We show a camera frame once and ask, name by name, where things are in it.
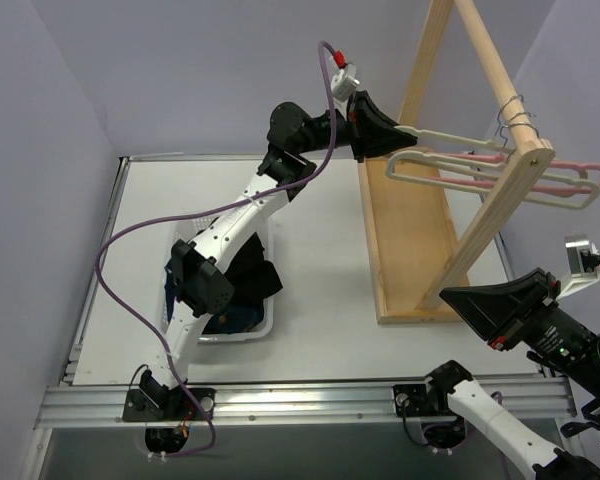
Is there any blue denim skirt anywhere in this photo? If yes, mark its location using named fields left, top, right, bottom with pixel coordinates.
left=161, top=267, right=266, bottom=342

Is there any aluminium rail table edge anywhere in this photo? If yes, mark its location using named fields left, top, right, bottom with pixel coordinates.
left=36, top=376, right=575, bottom=429

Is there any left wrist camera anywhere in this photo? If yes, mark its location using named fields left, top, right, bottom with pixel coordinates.
left=331, top=63, right=360, bottom=102

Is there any cream white hanger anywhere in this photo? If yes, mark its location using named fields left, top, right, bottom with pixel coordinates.
left=385, top=150, right=600, bottom=210

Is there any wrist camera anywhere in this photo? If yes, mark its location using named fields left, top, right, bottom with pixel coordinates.
left=558, top=235, right=600, bottom=300
left=331, top=63, right=360, bottom=102

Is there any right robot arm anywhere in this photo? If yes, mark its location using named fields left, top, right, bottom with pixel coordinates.
left=393, top=236, right=600, bottom=479

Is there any black garment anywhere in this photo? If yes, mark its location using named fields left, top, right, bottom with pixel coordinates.
left=225, top=233, right=283, bottom=307

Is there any wooden clothes rack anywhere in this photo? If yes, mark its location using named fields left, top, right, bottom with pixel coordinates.
left=359, top=1, right=555, bottom=325

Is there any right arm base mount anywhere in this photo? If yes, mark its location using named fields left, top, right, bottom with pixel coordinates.
left=392, top=383, right=468, bottom=454

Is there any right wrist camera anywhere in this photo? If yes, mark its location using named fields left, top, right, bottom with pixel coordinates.
left=558, top=235, right=600, bottom=300

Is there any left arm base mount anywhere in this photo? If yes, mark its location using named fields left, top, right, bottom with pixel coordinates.
left=122, top=388, right=216, bottom=455

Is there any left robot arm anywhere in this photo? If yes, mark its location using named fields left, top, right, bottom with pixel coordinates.
left=137, top=92, right=418, bottom=419

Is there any white plastic basket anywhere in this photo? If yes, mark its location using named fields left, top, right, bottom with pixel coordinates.
left=158, top=214, right=275, bottom=345

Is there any pink hanger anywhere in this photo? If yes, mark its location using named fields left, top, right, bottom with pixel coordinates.
left=426, top=152, right=600, bottom=198

